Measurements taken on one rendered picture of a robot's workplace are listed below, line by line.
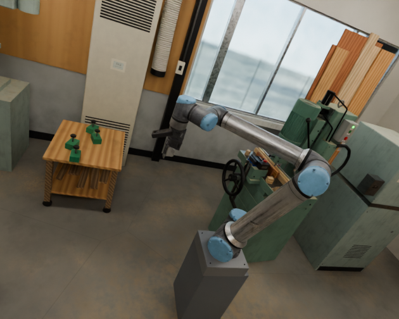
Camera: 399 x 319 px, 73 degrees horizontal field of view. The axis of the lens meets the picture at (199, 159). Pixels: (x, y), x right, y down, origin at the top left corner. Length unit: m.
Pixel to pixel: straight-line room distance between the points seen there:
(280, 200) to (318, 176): 0.20
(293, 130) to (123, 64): 1.63
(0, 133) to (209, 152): 2.25
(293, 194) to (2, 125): 2.35
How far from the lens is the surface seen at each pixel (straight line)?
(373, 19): 3.96
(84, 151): 2.43
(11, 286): 2.23
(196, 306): 2.01
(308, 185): 1.20
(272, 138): 1.35
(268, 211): 1.31
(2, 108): 2.73
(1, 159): 2.99
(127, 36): 2.70
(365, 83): 4.04
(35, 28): 3.11
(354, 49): 3.83
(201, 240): 1.77
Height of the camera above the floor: 1.86
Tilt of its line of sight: 29 degrees down
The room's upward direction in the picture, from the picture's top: 21 degrees clockwise
